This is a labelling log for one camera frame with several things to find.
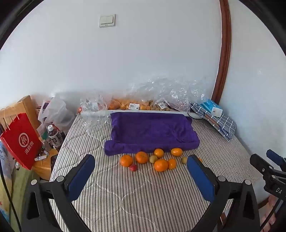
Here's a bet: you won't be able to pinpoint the round wooden stool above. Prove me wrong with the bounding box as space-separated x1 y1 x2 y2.
32 143 60 181

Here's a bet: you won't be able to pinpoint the purple towel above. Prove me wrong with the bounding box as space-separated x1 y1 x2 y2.
104 112 200 156

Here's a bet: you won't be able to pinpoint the crumpled clear plastic bag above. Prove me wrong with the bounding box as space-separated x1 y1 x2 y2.
79 94 112 134

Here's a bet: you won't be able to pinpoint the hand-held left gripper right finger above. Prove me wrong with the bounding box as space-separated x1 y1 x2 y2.
186 154 261 232

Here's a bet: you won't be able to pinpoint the person's right hand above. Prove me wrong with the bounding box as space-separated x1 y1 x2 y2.
267 195 282 227

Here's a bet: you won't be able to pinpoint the bagged brown fruits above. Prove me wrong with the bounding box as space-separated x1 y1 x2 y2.
154 101 178 111

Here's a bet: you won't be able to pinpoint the red paper bag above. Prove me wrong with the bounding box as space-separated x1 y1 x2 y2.
0 107 43 170

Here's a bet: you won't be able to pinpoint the thin black cable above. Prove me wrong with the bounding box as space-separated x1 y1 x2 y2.
0 161 21 232

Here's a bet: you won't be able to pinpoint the large clear plastic bag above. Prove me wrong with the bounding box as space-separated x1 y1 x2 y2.
127 76 208 112

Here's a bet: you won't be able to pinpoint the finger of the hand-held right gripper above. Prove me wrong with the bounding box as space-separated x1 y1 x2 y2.
250 153 276 179
266 149 286 168

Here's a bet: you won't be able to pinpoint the white light switch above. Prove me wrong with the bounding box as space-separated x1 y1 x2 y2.
99 14 116 28

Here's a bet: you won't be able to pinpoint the dark drink bottle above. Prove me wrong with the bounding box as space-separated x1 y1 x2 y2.
47 125 63 149

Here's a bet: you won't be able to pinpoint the striped bed sheet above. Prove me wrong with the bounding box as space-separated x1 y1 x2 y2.
48 112 268 232

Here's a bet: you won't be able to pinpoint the black phone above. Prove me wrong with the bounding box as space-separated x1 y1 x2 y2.
50 155 59 173

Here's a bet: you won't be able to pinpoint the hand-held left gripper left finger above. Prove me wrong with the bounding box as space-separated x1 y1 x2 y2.
21 154 96 232

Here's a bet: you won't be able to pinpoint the white plastic bag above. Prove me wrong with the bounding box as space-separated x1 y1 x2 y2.
38 95 75 134

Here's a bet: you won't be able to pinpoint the bagged oranges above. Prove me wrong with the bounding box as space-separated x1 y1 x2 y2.
109 98 154 111

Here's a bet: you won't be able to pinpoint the blue tissue pack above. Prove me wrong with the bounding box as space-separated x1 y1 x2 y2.
200 99 224 112

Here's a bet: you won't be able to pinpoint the wooden door frame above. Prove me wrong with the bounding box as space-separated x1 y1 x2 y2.
211 0 232 104

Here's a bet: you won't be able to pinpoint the printed blue bag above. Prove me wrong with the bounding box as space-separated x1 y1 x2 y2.
0 143 16 225

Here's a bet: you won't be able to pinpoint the white rolled sheet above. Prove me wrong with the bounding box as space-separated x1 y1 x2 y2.
82 111 112 118

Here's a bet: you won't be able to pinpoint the blue checked cloth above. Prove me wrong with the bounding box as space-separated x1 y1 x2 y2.
190 103 237 141

